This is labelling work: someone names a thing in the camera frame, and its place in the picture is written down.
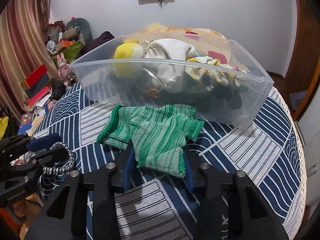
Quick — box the black white braided cord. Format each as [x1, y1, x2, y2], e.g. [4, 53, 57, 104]
[41, 141, 75, 177]

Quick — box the green knitted doll sweater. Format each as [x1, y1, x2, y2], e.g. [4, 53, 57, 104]
[97, 105, 204, 178]

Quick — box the clear plastic storage bin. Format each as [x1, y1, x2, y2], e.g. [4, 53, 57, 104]
[72, 35, 273, 129]

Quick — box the yellow patterned fabric item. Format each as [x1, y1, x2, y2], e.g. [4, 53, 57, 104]
[185, 56, 250, 91]

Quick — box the yellow round plush toy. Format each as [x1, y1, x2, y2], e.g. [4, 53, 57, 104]
[113, 42, 144, 79]

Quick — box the blue white patterned bedspread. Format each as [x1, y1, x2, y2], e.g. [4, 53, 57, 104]
[34, 85, 306, 239]

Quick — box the red box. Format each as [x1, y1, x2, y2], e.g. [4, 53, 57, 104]
[21, 64, 50, 90]

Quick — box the pink bunny plush toy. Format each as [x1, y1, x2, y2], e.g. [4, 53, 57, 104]
[56, 53, 76, 86]

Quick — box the striped brown curtain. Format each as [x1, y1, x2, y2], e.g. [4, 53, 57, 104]
[1, 0, 58, 119]

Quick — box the green cardboard box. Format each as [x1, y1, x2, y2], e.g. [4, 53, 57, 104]
[51, 41, 83, 64]

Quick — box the brown wooden door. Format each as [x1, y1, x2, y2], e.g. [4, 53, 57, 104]
[285, 0, 319, 121]

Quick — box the green dinosaur plush toy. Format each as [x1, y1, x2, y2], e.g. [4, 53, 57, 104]
[63, 18, 93, 45]

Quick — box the dark purple garment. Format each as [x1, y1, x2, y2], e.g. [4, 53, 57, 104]
[75, 31, 115, 59]

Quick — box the beige plush blanket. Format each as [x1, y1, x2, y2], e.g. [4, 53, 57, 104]
[126, 25, 231, 63]

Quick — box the yellow green plush behind bed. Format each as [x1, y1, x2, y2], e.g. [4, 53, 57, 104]
[147, 23, 163, 29]

